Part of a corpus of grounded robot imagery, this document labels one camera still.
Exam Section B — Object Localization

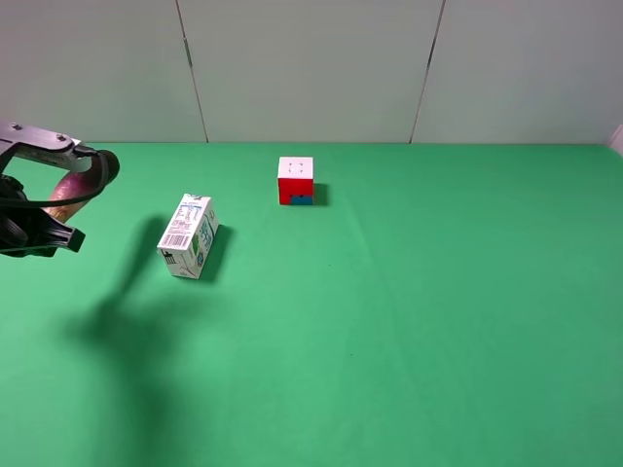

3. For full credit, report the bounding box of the black left camera cable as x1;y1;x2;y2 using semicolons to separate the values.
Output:
0;148;121;209

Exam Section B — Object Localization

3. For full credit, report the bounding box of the colourful puzzle cube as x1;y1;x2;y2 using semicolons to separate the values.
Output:
277;157;314;205

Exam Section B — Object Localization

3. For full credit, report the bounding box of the white milk carton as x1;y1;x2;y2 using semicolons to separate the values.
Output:
157;194;219;279

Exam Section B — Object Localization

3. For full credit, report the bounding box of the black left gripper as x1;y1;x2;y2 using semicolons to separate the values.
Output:
1;175;86;258

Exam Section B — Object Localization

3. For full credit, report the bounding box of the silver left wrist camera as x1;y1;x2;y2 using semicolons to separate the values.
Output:
1;122;97;172

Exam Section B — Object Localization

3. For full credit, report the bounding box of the purple eggplant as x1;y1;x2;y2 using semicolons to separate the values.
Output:
46;165;101;223

